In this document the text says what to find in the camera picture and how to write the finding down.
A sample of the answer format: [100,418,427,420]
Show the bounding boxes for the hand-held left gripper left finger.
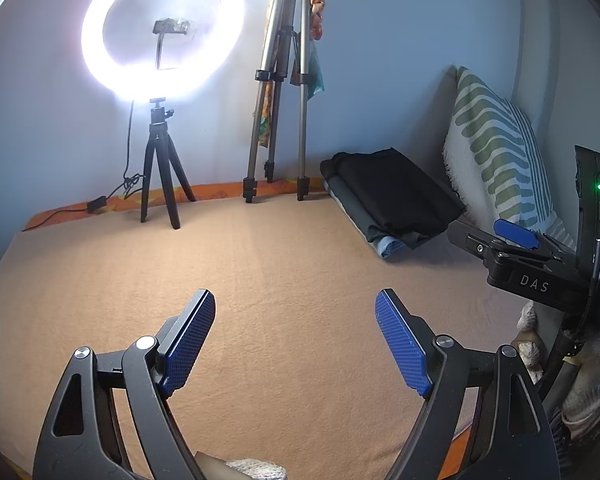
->
[32,288,217,480]

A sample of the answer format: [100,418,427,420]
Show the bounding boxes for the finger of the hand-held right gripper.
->
[447,221,501,267]
[493,218,576,261]

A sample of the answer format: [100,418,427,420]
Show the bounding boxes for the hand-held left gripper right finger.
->
[375,288,561,480]

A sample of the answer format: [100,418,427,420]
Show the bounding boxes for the black pants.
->
[320,147,467,251]

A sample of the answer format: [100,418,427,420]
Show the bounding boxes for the beige plush toy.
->
[511,302,548,386]

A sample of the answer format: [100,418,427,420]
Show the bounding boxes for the blue folded cloth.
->
[372,235,406,261]

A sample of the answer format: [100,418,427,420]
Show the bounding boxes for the green striped pillow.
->
[442,66,576,251]

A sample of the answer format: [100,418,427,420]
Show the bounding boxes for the grey folded cloth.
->
[325,180,448,253]

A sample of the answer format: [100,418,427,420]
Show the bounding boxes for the beige bed blanket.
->
[0,192,546,480]

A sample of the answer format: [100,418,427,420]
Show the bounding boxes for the small black tripod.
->
[140,97,197,231]

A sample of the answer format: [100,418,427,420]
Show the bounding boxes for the silver tripod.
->
[242,0,315,204]

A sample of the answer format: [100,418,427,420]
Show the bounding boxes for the phone holder clamp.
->
[152,18,197,71]

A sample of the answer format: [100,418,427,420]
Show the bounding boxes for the black power cable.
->
[22,105,146,233]

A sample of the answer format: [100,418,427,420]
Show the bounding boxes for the white ring light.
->
[81,0,245,106]

